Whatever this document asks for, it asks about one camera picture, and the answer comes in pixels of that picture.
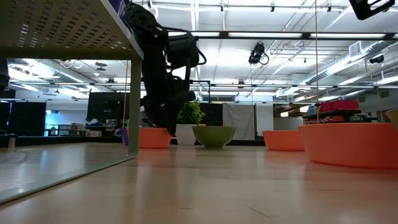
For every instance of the large black monitor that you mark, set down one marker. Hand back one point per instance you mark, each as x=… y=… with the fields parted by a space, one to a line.
x=105 y=105

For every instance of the green plant in white pot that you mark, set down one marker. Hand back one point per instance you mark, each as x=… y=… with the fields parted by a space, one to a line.
x=186 y=135

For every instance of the small blue-purple plastic bowl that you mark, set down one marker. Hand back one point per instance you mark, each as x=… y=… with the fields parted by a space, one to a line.
x=124 y=137

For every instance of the black storage rack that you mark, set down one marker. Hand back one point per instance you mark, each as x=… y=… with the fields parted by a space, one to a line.
x=332 y=112

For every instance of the black metal stand frame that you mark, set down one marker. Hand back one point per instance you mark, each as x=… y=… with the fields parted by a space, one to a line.
x=205 y=81

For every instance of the large orange plastic bowl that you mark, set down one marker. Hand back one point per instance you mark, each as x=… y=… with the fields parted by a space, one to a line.
x=154 y=139

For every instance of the blue storage box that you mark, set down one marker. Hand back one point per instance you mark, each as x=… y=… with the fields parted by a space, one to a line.
x=311 y=109

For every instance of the grey curtain panel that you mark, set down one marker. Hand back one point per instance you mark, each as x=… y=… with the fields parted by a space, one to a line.
x=239 y=121

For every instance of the black overhead frame bar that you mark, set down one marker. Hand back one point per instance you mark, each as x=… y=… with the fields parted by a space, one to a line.
x=306 y=35

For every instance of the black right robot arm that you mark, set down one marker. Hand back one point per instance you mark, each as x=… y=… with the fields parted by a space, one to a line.
x=357 y=6

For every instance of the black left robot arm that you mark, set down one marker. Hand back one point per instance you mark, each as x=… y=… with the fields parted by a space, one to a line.
x=154 y=56

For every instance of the black room divider panel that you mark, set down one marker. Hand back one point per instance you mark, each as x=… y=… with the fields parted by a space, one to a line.
x=214 y=113

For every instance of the silver ventilation duct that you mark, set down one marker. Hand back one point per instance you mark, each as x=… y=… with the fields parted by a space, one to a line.
x=326 y=73

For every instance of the small floral ceramic bowl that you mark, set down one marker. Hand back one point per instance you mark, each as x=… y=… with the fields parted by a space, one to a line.
x=213 y=137

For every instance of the green perforated metal shelf riser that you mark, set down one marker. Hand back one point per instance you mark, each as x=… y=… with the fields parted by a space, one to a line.
x=62 y=31

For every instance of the medium orange plastic bowl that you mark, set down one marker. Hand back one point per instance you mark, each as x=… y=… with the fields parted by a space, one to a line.
x=348 y=146

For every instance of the black overhead camera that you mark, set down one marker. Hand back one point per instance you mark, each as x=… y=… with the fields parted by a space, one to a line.
x=257 y=53

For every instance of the red storage box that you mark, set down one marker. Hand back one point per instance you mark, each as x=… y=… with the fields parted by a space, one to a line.
x=340 y=105

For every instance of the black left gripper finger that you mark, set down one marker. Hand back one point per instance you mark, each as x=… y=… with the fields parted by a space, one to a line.
x=157 y=115
x=174 y=118

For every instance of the small orange plastic bowl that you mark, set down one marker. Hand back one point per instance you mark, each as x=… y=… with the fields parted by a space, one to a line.
x=281 y=140

